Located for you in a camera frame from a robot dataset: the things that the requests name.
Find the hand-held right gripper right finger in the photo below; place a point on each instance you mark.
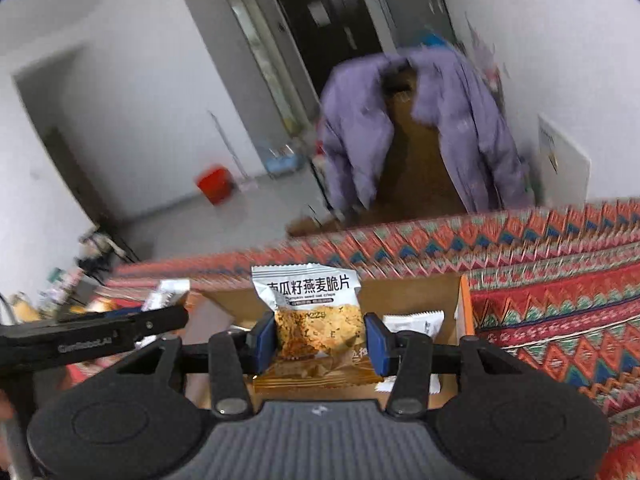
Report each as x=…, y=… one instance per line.
x=377, y=345

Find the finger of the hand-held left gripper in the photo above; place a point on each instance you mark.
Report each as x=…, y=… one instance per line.
x=150, y=324

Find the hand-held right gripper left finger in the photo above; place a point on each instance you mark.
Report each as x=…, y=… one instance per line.
x=262, y=342

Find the white orange snack packet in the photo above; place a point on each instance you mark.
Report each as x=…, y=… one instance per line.
x=310, y=320

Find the red cardboard box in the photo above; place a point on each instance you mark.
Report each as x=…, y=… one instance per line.
x=400, y=295

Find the golden ingot ornament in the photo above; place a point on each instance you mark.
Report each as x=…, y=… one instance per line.
x=24, y=309

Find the red bucket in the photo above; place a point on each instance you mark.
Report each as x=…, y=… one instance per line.
x=215, y=186

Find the brown chair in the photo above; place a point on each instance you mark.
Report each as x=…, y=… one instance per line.
x=412, y=170

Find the blue basin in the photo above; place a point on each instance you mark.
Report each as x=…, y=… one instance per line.
x=284, y=164

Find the patterned red tablecloth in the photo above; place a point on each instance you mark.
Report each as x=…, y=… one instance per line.
x=550, y=285

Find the thin mop pole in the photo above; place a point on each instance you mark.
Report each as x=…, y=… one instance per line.
x=222, y=140

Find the purple jacket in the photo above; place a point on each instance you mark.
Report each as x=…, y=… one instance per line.
x=350, y=135

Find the white board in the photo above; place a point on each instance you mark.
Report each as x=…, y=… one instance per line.
x=565, y=160

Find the dark door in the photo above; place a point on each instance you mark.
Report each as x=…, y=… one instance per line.
x=325, y=15

